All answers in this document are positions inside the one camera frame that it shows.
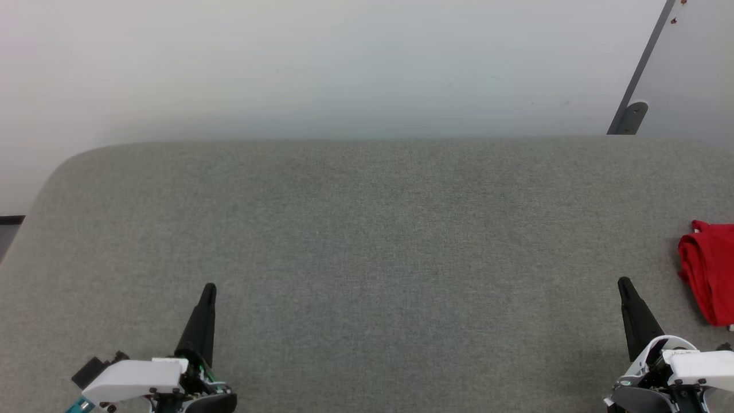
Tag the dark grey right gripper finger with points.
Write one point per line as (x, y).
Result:
(639, 321)

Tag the red and white sports jersey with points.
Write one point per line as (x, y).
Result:
(711, 275)

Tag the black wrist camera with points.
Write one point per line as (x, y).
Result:
(724, 347)
(92, 370)

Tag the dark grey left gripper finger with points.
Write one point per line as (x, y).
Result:
(199, 327)

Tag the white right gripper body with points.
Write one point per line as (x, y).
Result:
(699, 373)

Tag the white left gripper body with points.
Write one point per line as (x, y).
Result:
(137, 376)

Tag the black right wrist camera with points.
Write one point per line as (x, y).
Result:
(724, 347)

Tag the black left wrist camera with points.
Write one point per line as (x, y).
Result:
(92, 370)

